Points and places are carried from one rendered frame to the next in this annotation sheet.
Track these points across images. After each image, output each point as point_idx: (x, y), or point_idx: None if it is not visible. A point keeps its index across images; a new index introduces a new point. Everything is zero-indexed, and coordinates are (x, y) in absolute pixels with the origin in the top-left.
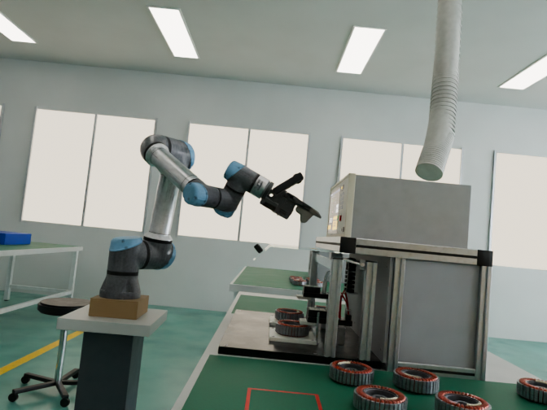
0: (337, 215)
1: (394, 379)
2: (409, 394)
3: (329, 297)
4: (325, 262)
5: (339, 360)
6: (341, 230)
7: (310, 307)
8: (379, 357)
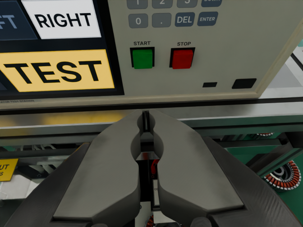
0: (94, 47)
1: (265, 138)
2: (274, 133)
3: (267, 172)
4: (149, 156)
5: (271, 178)
6: (208, 87)
7: (154, 202)
8: (212, 138)
